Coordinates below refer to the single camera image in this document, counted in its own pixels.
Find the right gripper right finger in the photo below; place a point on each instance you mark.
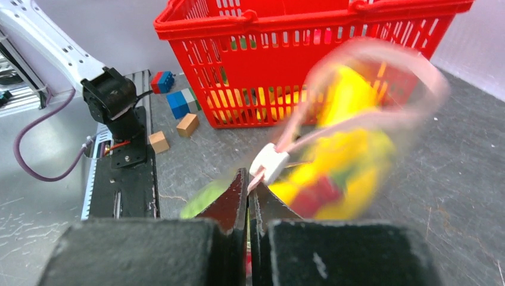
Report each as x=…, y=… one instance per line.
x=287, y=250

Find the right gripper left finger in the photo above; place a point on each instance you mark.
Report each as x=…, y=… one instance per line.
x=209, y=249

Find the red chili pepper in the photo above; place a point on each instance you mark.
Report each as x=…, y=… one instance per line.
x=313, y=197

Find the green leafy vegetable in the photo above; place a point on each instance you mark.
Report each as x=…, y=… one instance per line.
x=203, y=199

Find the clear zip top bag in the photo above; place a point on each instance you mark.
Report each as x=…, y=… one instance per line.
x=410, y=89

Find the yellow banana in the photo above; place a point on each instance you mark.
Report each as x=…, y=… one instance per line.
x=356, y=160

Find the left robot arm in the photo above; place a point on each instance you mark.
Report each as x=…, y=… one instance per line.
x=75, y=71

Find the small wooden cube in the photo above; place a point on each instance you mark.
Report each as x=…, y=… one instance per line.
x=158, y=142

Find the blue grey green block stack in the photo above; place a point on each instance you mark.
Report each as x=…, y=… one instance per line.
x=183, y=102

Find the red blue toy block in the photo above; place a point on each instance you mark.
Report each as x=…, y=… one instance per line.
x=162, y=82

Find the red plastic basket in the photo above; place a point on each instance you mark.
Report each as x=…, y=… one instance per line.
x=247, y=60

